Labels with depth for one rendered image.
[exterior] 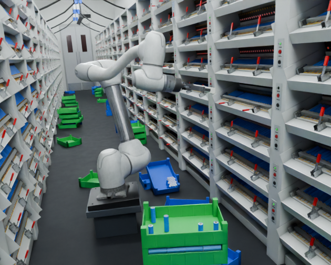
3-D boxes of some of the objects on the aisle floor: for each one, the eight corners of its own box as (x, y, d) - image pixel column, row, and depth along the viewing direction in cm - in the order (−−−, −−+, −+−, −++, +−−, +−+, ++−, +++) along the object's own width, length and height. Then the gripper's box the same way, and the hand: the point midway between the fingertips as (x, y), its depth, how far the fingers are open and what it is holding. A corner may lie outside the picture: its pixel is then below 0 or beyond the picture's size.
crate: (178, 191, 241) (180, 184, 236) (154, 195, 236) (155, 189, 230) (168, 163, 262) (168, 157, 257) (145, 167, 257) (145, 160, 252)
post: (277, 265, 153) (297, -150, 109) (266, 254, 161) (280, -134, 118) (310, 256, 158) (341, -143, 115) (298, 245, 167) (322, -129, 124)
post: (215, 203, 218) (212, -72, 175) (209, 198, 226) (205, -66, 183) (240, 199, 223) (243, -70, 180) (234, 193, 232) (235, -64, 189)
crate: (173, 253, 166) (172, 241, 164) (199, 238, 178) (199, 226, 176) (213, 284, 143) (213, 269, 141) (241, 264, 154) (241, 251, 152)
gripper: (164, 89, 169) (199, 94, 176) (179, 94, 146) (219, 99, 153) (166, 75, 168) (202, 81, 175) (182, 78, 145) (221, 84, 151)
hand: (208, 89), depth 163 cm, fingers open, 13 cm apart
